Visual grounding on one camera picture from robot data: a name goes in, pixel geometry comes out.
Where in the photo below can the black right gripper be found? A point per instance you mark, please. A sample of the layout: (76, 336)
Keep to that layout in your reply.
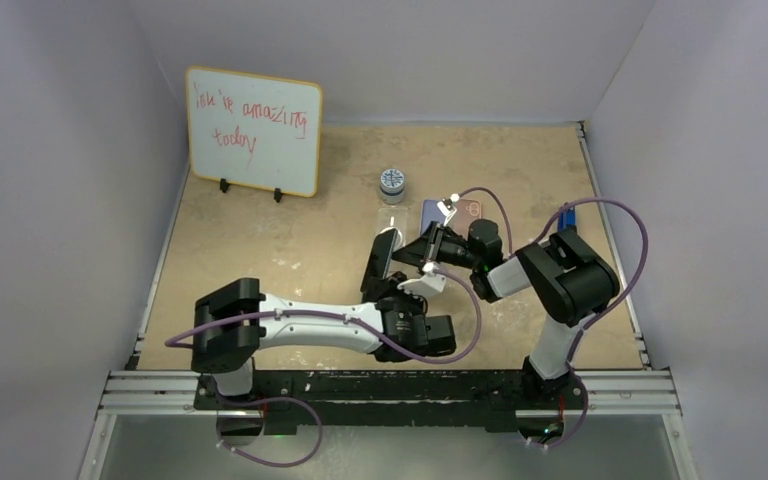
(424, 248)

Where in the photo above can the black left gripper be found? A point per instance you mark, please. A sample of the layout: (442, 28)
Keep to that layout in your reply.
(379, 288)

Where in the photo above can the phone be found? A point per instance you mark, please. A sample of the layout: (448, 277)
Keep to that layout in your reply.
(378, 262)

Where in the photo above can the clear phone case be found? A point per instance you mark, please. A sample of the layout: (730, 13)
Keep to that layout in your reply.
(392, 217)

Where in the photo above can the pink phone case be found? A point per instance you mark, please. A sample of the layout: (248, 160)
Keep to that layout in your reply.
(467, 210)

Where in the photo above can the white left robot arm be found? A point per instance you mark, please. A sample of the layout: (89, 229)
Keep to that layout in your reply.
(235, 321)

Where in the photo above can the blue black stapler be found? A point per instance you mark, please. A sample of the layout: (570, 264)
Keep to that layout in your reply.
(567, 219)

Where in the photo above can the orange framed whiteboard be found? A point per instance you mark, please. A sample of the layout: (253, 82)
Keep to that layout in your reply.
(253, 130)

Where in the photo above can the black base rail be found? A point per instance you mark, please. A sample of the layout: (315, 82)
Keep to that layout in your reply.
(498, 401)

